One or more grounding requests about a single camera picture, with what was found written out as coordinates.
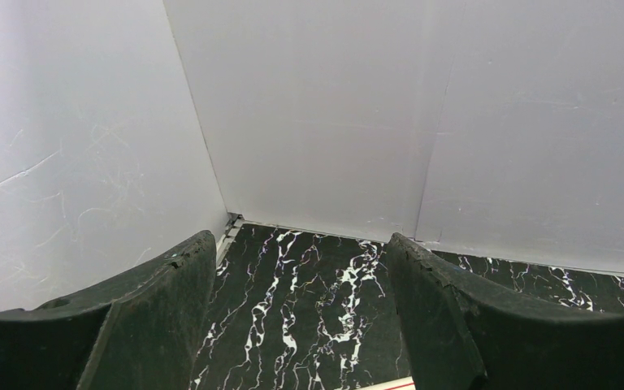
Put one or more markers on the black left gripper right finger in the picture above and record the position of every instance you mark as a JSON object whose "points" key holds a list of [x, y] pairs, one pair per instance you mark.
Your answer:
{"points": [[463, 330]]}

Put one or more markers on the white PVC pipe frame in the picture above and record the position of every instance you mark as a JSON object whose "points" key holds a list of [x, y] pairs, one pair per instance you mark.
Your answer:
{"points": [[406, 383]]}

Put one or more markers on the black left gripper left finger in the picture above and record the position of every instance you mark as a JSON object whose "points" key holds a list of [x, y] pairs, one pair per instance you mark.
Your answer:
{"points": [[140, 329]]}

